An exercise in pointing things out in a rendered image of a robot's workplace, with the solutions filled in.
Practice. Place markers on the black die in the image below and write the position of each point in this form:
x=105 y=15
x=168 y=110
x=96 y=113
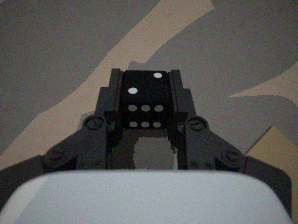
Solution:
x=145 y=99

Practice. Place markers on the tan mat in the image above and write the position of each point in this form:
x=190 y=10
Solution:
x=274 y=148

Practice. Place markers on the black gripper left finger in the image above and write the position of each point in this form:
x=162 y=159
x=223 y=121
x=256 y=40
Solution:
x=85 y=149

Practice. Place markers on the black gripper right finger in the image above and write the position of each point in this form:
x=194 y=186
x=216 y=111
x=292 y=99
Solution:
x=204 y=150

